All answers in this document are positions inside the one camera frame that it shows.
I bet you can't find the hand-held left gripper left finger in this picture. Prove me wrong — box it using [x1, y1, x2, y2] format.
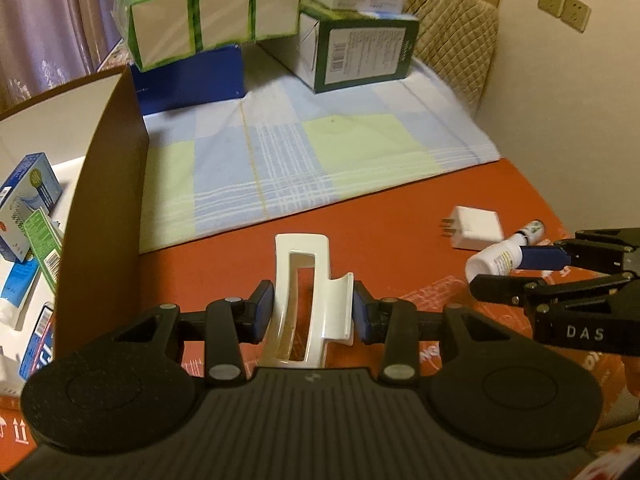
[112, 279, 277, 388]

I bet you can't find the blue hand cream tube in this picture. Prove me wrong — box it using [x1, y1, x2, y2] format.
[0, 257, 41, 332]

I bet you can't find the small white bottle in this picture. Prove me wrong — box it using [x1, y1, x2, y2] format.
[464, 242, 526, 281]

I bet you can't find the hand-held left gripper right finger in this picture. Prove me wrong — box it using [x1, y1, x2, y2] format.
[351, 280, 509, 388]

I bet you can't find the dark blue box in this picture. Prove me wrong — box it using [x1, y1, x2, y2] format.
[129, 43, 246, 116]

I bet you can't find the pale curtain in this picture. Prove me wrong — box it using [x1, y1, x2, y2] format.
[0, 0, 314, 109]

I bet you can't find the white hair clip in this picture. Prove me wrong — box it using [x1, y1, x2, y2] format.
[259, 232, 356, 369]

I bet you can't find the green white carton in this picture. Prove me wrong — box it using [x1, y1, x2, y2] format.
[295, 0, 421, 94]

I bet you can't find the green white tissue pack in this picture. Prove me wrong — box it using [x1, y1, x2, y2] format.
[112, 0, 305, 74]

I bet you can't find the green medicine box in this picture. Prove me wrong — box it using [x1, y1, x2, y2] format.
[22, 207, 65, 294]

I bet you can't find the checkered cloth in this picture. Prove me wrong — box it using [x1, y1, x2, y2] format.
[137, 42, 501, 255]

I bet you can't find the beige quilted cushion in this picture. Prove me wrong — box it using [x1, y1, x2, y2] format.
[402, 0, 501, 122]

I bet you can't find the blue medicine box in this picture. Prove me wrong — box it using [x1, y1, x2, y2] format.
[0, 152, 65, 264]

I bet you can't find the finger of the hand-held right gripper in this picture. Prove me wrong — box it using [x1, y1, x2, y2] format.
[470, 273, 639, 311]
[520, 228, 640, 274]

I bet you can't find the small dark-capped bottle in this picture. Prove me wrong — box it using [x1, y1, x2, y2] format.
[514, 219, 546, 247]

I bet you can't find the red printed table mat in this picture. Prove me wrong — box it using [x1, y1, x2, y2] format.
[0, 157, 640, 480]

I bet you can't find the brown cardboard box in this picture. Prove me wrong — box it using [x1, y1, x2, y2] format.
[0, 65, 151, 404]

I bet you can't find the blue white labelled box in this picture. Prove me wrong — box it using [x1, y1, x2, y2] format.
[19, 301, 56, 382]

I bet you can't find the white charger plug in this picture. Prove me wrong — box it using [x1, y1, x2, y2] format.
[439, 204, 505, 251]

